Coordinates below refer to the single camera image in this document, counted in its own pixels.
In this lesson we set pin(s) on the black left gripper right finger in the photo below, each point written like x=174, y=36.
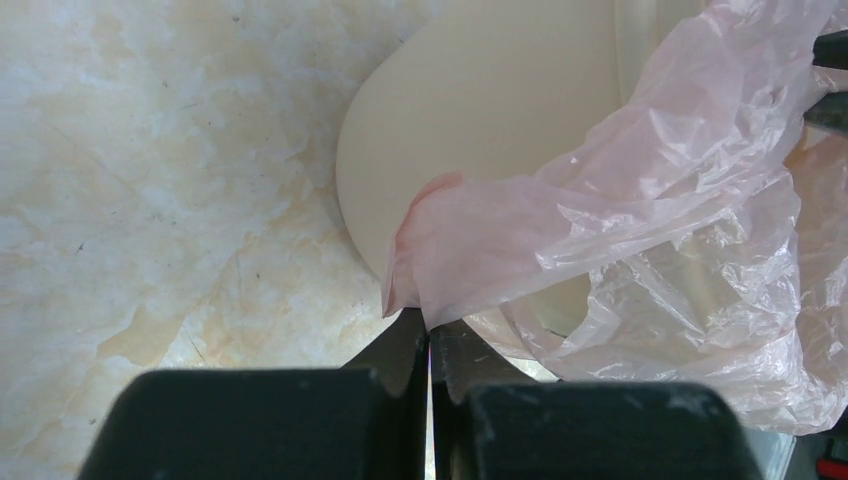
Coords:
x=462, y=363

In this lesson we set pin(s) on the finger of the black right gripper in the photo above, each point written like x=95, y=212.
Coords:
x=831, y=50
x=830, y=114

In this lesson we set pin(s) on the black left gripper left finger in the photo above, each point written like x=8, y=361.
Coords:
x=397, y=363

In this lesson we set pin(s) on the pink plastic trash bag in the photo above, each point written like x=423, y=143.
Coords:
x=696, y=235

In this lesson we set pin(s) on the cream capybara trash bin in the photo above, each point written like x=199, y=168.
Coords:
x=492, y=89

